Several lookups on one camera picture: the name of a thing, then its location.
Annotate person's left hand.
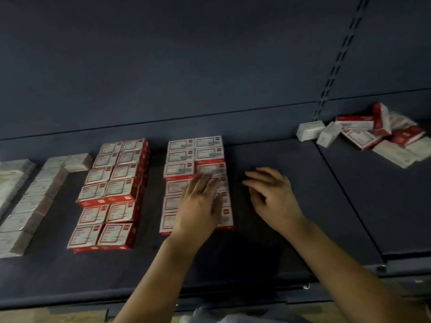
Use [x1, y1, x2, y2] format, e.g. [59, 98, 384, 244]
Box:
[168, 173, 224, 252]

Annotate person's grey clothing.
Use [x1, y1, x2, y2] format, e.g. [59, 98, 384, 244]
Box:
[182, 306, 311, 323]

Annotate person's right hand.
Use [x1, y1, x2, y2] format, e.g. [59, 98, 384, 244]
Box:
[242, 166, 307, 238]

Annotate dark metal shelf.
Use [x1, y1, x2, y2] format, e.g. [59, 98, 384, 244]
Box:
[0, 0, 431, 314]

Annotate person's right forearm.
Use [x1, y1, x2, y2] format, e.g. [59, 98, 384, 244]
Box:
[290, 222, 431, 323]

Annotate pile of red white boxes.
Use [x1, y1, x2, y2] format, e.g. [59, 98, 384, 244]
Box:
[317, 102, 431, 169]

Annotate person's left forearm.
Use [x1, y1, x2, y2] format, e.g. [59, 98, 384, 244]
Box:
[113, 235, 203, 323]

